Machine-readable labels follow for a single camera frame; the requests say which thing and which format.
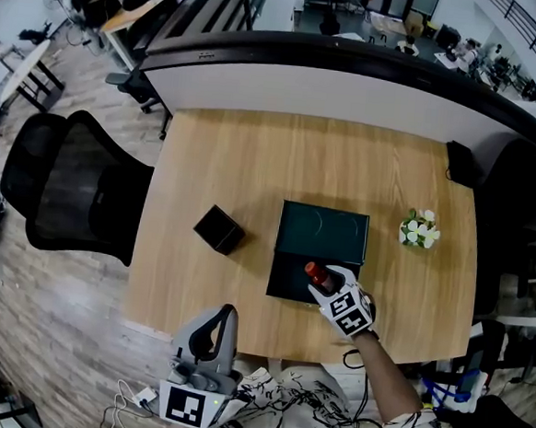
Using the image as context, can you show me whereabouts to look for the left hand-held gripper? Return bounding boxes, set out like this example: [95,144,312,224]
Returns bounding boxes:
[155,298,249,428]

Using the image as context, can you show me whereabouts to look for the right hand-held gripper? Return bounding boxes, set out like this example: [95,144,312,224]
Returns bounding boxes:
[303,262,380,342]

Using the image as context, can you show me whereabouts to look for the red-capped small bottle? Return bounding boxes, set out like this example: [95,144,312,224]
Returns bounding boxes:
[302,260,339,293]

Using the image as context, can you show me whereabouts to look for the dark green box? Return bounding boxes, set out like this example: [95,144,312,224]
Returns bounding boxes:
[265,199,372,309]

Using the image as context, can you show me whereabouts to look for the person's right forearm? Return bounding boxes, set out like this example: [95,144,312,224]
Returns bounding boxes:
[346,328,430,427]

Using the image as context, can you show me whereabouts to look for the small black box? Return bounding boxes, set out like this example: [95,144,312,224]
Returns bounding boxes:
[442,139,481,189]

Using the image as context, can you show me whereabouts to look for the white power strip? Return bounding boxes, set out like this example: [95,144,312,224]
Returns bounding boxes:
[131,386,159,408]

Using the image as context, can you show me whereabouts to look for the white flowers in white pot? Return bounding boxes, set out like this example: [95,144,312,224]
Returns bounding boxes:
[397,207,444,250]

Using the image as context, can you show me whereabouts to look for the black square pen holder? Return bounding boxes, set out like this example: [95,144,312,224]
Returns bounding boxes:
[190,202,248,258]

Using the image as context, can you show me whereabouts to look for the person's white black patterned clothing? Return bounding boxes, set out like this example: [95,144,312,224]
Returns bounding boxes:
[195,362,475,428]

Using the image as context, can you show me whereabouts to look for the white blue device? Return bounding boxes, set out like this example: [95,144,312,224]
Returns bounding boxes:
[418,364,490,415]

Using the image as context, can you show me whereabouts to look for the white partition with black top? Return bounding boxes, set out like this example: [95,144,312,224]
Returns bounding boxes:
[132,20,536,184]

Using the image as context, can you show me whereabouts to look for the black mesh office chair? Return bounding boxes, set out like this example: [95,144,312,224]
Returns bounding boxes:
[0,104,160,269]

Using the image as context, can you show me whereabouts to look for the black high-back office chair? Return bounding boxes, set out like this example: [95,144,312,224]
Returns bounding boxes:
[465,125,536,323]

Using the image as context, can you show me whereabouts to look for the black office chair with headrest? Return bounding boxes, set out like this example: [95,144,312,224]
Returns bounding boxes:
[100,64,177,142]

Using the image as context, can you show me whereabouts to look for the black metal railing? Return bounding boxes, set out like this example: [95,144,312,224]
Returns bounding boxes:
[144,0,272,66]

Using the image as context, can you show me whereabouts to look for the white cable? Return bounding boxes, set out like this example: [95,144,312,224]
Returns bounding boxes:
[99,377,163,428]

